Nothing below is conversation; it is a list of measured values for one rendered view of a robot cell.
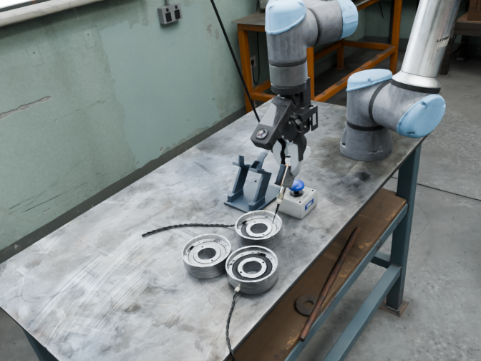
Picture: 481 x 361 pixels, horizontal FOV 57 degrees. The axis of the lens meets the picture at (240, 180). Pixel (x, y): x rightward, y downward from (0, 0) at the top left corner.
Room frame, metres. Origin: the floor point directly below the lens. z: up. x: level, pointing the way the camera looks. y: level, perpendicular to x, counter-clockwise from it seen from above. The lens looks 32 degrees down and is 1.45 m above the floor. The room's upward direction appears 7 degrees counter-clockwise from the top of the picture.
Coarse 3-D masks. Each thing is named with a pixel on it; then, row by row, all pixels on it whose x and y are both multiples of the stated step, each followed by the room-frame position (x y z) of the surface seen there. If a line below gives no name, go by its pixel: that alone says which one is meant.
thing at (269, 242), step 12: (240, 216) 0.82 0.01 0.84; (252, 216) 0.83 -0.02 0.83; (264, 216) 0.83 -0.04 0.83; (276, 216) 0.81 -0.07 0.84; (252, 228) 0.80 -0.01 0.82; (264, 228) 0.80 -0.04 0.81; (240, 240) 0.76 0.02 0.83; (252, 240) 0.74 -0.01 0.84; (264, 240) 0.74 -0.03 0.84; (276, 240) 0.75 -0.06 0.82
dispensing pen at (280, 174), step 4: (288, 164) 0.85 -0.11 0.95; (280, 168) 0.84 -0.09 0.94; (284, 168) 0.83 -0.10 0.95; (280, 172) 0.84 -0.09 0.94; (284, 172) 0.83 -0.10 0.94; (280, 176) 0.83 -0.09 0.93; (276, 180) 0.83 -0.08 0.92; (280, 180) 0.82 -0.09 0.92; (276, 184) 0.82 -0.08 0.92; (280, 184) 0.82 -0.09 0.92; (284, 188) 0.82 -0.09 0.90; (280, 192) 0.82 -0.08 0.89; (284, 192) 0.82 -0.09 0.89; (280, 196) 0.82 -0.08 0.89; (280, 200) 0.81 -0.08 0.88; (276, 208) 0.81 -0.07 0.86; (276, 212) 0.81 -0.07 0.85
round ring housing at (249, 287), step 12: (240, 252) 0.71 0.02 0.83; (264, 252) 0.70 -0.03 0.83; (228, 264) 0.68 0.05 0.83; (240, 264) 0.68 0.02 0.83; (252, 264) 0.68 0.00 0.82; (264, 264) 0.67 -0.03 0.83; (276, 264) 0.65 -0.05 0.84; (228, 276) 0.64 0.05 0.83; (252, 276) 0.64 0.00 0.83; (276, 276) 0.64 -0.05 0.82; (240, 288) 0.62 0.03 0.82; (252, 288) 0.61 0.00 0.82; (264, 288) 0.62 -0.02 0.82
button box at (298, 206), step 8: (288, 192) 0.89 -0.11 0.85; (304, 192) 0.88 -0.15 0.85; (312, 192) 0.88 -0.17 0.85; (288, 200) 0.86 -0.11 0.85; (296, 200) 0.85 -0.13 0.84; (304, 200) 0.85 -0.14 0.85; (312, 200) 0.87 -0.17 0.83; (280, 208) 0.88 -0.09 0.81; (288, 208) 0.86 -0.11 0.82; (296, 208) 0.84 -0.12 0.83; (304, 208) 0.84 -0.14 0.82; (312, 208) 0.87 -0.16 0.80; (296, 216) 0.84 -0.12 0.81; (304, 216) 0.84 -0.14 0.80
